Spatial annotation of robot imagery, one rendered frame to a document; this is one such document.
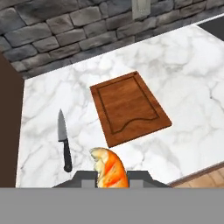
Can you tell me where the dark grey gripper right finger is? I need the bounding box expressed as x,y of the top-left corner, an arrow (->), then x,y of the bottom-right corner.
126,170 -> 171,189

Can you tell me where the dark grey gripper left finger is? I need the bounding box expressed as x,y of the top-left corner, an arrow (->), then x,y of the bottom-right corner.
52,171 -> 99,189

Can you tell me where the orange and white shrimp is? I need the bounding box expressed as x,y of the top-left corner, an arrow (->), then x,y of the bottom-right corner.
88,147 -> 130,189

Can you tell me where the brown wooden cutting board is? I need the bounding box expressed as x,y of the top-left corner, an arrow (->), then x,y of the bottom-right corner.
89,70 -> 173,149

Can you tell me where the dark brown cabinet side panel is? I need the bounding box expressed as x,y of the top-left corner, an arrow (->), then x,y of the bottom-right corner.
0,52 -> 25,188

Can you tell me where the dark sink basin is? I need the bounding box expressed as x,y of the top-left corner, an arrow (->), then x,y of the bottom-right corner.
197,16 -> 224,42

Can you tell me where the black-handled kitchen knife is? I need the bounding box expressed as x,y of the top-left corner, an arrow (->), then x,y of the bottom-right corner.
57,108 -> 74,173

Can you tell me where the grey wall outlet plate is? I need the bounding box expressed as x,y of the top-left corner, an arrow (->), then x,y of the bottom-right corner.
131,0 -> 151,21

